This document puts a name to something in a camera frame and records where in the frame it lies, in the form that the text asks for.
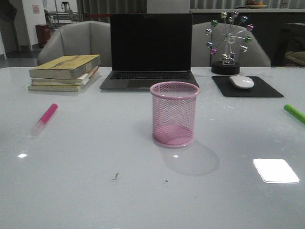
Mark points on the pink highlighter pen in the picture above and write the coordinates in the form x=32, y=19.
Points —
x=38, y=127

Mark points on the grey laptop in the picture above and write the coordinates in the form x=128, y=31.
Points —
x=148, y=49

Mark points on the right grey armchair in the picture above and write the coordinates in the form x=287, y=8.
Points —
x=207, y=49

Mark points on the ferris wheel desk ornament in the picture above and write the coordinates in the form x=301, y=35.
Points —
x=227, y=47

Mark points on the green highlighter pen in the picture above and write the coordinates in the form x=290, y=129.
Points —
x=295, y=113

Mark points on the red bin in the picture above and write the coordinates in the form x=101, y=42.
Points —
x=43, y=34

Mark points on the middle white book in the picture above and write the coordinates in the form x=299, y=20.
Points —
x=82, y=80

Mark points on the top yellow book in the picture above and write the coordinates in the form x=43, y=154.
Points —
x=66, y=67

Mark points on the bottom yellow book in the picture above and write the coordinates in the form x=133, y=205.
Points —
x=55, y=88

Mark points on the black mouse pad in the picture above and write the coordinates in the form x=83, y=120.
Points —
x=261, y=89

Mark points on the grey armchair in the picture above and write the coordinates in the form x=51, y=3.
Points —
x=82, y=38
x=207, y=49

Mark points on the yellow book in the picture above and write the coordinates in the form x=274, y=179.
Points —
x=55, y=88
x=66, y=67

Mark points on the left grey armchair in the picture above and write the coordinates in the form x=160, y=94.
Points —
x=82, y=38

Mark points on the white computer mouse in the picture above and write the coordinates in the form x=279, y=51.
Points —
x=241, y=82

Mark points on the pink mesh pen holder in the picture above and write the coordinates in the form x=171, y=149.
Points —
x=173, y=111

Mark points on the fruit bowl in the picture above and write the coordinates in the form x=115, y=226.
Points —
x=254, y=4

